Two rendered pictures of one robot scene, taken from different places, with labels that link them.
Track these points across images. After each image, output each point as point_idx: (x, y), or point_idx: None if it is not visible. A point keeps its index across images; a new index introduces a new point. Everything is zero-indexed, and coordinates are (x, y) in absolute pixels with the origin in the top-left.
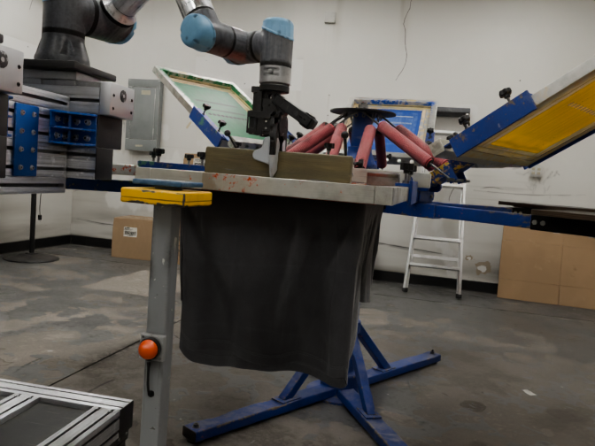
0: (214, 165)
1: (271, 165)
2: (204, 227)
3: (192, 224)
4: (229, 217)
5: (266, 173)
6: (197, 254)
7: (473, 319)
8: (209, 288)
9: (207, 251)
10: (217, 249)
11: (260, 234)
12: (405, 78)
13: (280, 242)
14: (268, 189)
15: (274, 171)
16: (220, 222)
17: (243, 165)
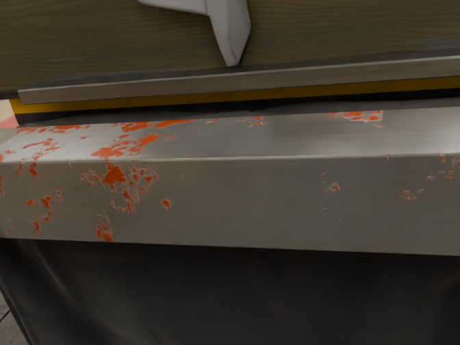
0: (11, 52)
1: (220, 17)
2: (54, 270)
3: (20, 259)
4: (118, 242)
5: (208, 52)
6: (65, 337)
7: None
8: None
9: (94, 323)
10: (117, 322)
11: (244, 287)
12: None
13: (322, 304)
14: (238, 222)
15: (242, 38)
16: (96, 257)
17: (109, 32)
